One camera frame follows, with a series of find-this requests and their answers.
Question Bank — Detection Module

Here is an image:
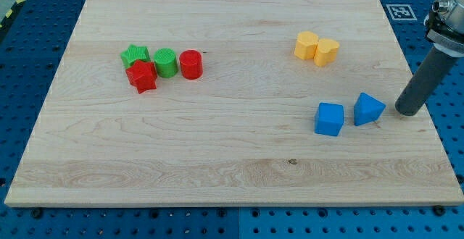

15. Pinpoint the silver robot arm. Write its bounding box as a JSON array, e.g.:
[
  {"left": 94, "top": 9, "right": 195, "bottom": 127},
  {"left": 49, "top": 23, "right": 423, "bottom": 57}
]
[{"left": 424, "top": 0, "right": 463, "bottom": 58}]

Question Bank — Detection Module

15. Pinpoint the red cylinder block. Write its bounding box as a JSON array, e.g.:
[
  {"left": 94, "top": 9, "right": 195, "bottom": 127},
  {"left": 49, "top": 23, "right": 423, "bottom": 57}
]
[{"left": 179, "top": 49, "right": 203, "bottom": 80}]

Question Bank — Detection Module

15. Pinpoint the wooden board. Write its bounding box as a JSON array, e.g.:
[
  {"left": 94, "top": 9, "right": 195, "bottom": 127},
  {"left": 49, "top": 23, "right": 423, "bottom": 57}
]
[{"left": 5, "top": 0, "right": 463, "bottom": 208}]

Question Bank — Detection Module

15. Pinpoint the green cylinder block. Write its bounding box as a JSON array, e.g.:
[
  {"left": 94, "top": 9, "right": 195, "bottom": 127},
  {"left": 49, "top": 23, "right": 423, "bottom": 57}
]
[{"left": 154, "top": 48, "right": 178, "bottom": 78}]

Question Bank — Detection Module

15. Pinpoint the red star block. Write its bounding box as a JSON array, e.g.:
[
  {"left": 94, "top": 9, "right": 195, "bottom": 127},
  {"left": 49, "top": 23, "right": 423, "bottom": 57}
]
[{"left": 125, "top": 59, "right": 157, "bottom": 93}]

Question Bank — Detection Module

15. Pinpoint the blue cube block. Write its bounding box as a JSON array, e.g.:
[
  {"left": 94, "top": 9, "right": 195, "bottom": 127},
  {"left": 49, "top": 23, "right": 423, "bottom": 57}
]
[{"left": 315, "top": 102, "right": 344, "bottom": 136}]

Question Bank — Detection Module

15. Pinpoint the yellow hexagon block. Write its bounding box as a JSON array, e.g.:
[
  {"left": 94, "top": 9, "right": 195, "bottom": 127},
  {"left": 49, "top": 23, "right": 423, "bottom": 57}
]
[{"left": 294, "top": 31, "right": 319, "bottom": 60}]

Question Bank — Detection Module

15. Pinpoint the yellow heart block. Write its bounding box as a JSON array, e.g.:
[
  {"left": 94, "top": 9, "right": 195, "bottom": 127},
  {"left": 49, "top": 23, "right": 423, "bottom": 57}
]
[{"left": 313, "top": 38, "right": 340, "bottom": 67}]

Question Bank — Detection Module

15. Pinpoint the green star block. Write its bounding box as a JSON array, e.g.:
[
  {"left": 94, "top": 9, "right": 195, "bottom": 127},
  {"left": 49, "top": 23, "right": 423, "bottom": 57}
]
[{"left": 120, "top": 44, "right": 150, "bottom": 69}]

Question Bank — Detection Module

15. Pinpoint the blue triangle block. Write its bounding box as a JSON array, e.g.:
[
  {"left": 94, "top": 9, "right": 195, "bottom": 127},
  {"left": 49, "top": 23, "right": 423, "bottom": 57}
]
[{"left": 354, "top": 93, "right": 386, "bottom": 126}]

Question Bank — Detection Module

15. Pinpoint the fiducial marker tag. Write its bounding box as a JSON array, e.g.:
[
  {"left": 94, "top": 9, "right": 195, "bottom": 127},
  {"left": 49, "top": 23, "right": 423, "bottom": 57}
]
[{"left": 386, "top": 4, "right": 417, "bottom": 21}]

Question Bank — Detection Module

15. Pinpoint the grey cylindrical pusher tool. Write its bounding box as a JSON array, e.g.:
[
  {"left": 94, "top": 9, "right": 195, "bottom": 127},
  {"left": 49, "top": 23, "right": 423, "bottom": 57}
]
[{"left": 395, "top": 47, "right": 459, "bottom": 116}]

